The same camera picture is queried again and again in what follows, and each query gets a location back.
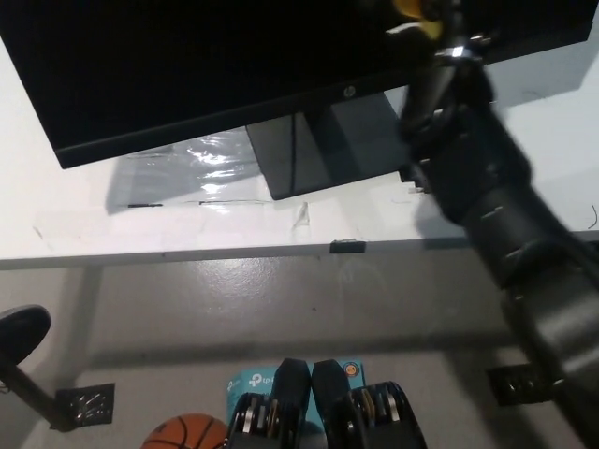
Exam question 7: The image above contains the black HP computer monitor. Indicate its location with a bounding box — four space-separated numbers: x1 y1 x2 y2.
0 0 592 201

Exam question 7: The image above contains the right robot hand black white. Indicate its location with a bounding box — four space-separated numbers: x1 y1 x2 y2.
384 0 498 56

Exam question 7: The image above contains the teal tp-link box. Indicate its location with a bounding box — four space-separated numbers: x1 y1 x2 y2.
226 357 365 449

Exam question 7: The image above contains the orange basketball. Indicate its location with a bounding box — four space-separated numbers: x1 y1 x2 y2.
139 413 230 449

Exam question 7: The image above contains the black floor tape patch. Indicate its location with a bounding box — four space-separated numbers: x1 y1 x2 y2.
485 367 562 407
54 383 116 427

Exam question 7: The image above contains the yellow microfibre cloth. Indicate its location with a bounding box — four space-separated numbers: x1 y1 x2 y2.
391 0 444 38

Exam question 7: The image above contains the clear plastic film sheet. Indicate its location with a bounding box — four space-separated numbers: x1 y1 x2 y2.
125 130 277 208

